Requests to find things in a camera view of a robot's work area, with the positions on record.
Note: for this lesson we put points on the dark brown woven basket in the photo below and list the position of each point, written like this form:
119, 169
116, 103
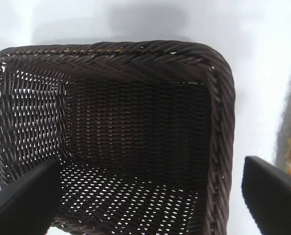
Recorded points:
135, 122

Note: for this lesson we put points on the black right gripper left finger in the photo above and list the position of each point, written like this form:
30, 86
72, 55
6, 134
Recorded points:
23, 205

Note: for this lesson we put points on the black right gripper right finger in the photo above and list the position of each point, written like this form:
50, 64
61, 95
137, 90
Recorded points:
277, 203

